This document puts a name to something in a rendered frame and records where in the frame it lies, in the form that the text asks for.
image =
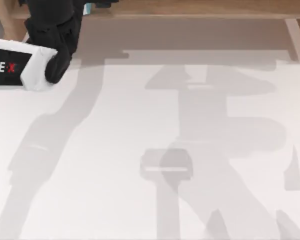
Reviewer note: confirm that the light blue object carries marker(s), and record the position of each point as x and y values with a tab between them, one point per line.
87	9

